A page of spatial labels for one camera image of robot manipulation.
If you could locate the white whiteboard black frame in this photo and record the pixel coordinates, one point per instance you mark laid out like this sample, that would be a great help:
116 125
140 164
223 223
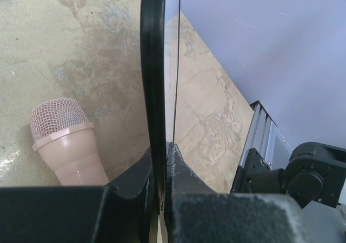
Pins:
159 42

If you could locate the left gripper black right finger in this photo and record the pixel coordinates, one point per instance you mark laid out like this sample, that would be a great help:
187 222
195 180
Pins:
262 213

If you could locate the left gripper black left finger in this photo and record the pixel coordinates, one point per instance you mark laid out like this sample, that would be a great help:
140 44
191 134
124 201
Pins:
124 210

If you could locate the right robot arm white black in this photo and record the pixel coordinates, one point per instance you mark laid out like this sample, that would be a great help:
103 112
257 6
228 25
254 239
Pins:
315 172

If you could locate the pink toy microphone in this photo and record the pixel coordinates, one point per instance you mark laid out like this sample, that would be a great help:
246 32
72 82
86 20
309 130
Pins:
66 140

